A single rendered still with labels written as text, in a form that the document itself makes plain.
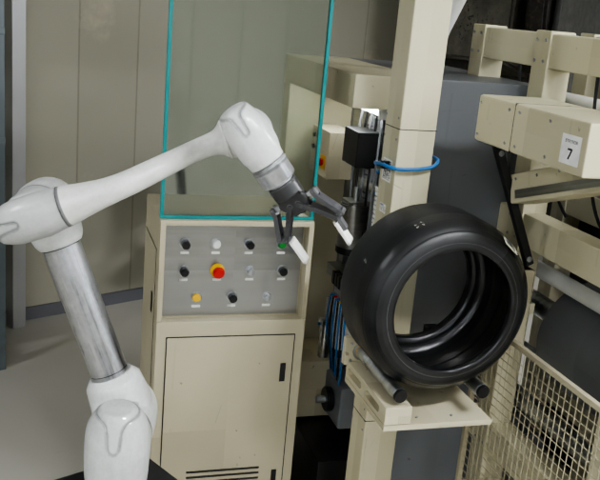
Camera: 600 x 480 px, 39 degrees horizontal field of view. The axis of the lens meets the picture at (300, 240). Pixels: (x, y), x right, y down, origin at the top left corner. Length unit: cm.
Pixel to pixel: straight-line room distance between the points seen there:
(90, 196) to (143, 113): 356
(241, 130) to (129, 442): 80
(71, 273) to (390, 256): 90
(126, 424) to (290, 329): 114
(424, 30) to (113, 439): 154
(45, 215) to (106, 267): 365
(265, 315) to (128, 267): 272
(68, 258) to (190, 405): 111
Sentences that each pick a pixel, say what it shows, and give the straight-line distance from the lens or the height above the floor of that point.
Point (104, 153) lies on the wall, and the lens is 549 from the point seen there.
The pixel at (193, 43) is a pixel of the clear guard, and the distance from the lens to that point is 287.
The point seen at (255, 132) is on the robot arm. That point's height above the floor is 172.
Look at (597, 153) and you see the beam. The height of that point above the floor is 170.
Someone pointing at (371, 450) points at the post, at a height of 50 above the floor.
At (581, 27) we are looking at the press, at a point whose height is 203.
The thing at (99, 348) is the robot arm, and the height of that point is 111.
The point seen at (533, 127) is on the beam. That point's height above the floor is 173.
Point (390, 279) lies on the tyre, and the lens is 249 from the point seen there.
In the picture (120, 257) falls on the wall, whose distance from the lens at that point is 573.
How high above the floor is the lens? 201
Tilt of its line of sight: 15 degrees down
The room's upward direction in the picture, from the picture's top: 5 degrees clockwise
